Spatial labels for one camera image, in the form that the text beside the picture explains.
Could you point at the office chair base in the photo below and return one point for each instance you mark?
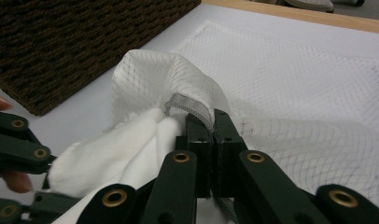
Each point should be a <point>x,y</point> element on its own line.
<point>312,4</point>

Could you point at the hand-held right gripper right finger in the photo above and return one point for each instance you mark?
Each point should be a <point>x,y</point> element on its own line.
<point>225,155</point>

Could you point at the white garment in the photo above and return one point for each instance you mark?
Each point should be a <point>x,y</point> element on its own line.
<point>116,161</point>

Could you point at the brown woven basket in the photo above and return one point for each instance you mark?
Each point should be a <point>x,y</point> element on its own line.
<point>85,37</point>

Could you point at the white mesh laundry bag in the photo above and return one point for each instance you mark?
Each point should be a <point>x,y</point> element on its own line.
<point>302,93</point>

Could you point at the white table board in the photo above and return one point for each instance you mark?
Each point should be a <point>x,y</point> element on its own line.
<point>85,102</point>

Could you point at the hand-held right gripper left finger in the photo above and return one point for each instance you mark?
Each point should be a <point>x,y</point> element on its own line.
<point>203,161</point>

